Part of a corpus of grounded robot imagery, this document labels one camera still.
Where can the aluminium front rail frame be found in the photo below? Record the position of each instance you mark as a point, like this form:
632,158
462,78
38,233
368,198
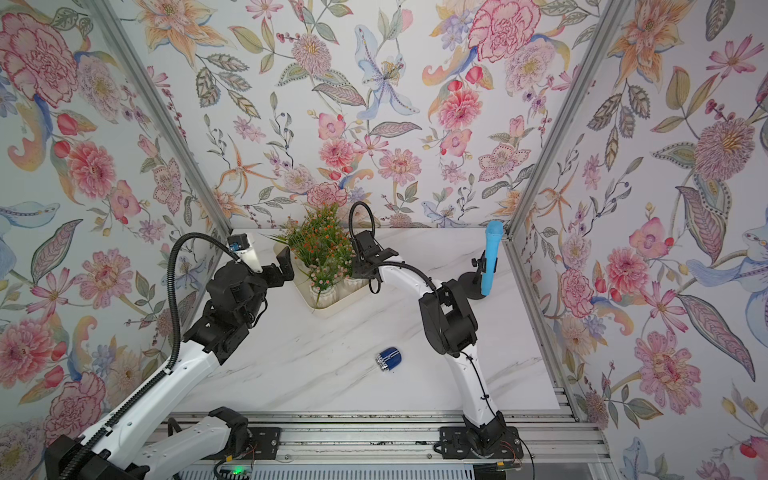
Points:
544,438

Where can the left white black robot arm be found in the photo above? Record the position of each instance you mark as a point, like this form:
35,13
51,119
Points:
116,447

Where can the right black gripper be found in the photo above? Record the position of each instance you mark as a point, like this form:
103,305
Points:
356,268

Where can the red flower potted plant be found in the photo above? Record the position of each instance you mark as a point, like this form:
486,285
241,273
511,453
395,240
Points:
340,257
317,252

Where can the aluminium corner post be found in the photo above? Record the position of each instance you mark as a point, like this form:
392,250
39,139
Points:
606,28
106,20

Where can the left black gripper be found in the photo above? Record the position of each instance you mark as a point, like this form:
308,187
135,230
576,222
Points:
286,267

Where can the left aluminium corner post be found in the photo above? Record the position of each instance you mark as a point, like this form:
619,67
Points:
106,20

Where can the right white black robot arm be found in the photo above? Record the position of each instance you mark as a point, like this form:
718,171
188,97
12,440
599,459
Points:
450,327

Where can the pink flower potted plant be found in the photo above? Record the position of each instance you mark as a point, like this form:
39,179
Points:
293,235

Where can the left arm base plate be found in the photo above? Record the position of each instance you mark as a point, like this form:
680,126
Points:
254,443

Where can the right aluminium corner post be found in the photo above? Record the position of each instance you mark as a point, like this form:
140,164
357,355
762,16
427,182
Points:
606,28

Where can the orange flower potted plant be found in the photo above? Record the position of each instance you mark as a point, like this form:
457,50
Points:
323,224

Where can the cream rectangular storage box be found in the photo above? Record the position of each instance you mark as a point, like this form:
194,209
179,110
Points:
302,285

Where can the blue silver small cylinder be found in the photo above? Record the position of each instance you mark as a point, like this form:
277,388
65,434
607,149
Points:
389,358

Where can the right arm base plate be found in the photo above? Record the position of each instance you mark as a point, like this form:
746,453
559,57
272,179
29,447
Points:
461,443

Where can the blue microphone on stand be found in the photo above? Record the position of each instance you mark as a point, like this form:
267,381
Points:
478,283

